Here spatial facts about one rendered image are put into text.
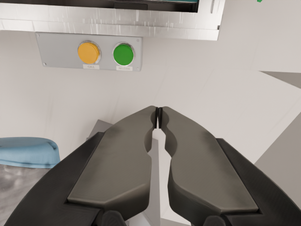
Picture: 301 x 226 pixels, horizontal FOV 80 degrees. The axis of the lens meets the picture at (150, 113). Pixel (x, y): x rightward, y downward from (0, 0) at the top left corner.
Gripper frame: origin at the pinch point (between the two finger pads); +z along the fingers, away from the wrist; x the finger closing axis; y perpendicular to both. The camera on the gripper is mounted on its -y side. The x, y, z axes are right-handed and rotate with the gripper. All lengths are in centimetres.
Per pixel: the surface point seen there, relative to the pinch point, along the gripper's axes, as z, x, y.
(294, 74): 123, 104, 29
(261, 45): 36.7, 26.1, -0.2
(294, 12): 36.7, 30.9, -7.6
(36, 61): 36.6, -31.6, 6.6
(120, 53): 25.3, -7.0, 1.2
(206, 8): 26.6, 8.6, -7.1
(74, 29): 26.5, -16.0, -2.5
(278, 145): 123, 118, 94
